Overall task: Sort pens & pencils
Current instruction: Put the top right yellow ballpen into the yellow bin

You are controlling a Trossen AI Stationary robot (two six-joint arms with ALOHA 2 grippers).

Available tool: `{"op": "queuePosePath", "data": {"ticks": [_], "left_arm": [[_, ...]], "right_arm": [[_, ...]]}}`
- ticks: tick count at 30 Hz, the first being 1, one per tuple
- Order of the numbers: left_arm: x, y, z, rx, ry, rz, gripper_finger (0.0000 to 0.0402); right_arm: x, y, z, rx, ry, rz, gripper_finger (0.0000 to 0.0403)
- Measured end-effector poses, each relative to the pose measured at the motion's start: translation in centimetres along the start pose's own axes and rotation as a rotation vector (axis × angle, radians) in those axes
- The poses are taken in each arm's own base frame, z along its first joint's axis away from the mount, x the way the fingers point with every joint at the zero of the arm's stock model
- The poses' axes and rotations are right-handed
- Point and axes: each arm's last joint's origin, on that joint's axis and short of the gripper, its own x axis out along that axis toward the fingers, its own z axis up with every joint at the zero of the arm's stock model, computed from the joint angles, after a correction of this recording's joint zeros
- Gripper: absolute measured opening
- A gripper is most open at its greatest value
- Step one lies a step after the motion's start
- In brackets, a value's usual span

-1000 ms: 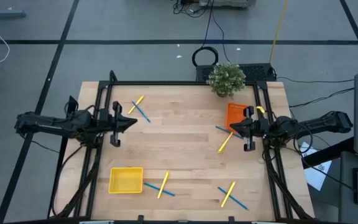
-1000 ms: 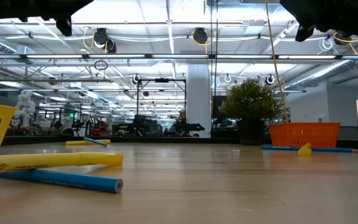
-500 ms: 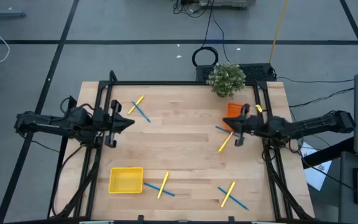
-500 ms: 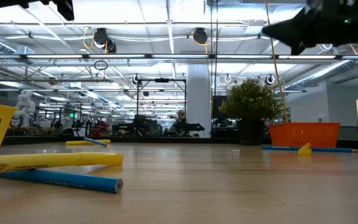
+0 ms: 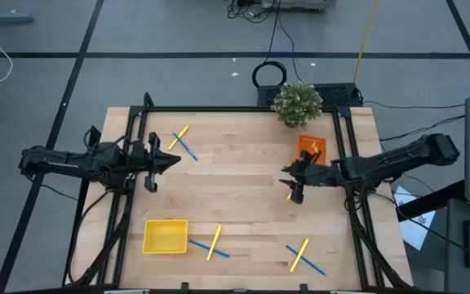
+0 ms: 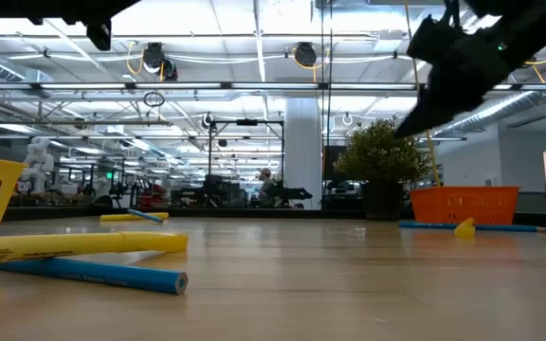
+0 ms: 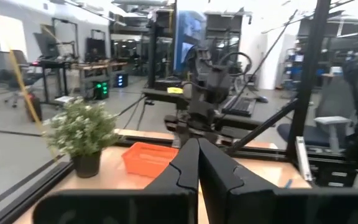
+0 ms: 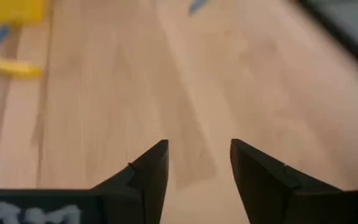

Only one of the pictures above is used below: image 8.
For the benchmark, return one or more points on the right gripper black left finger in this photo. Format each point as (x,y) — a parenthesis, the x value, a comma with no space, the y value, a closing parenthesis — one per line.
(148,186)

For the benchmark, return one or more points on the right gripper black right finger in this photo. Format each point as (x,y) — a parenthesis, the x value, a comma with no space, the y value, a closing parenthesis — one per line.
(259,186)

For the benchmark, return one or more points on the yellow pen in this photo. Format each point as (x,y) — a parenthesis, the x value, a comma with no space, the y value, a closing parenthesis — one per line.
(11,68)

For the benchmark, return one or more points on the yellow plastic basket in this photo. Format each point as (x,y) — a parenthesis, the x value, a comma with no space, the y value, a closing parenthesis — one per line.
(11,11)

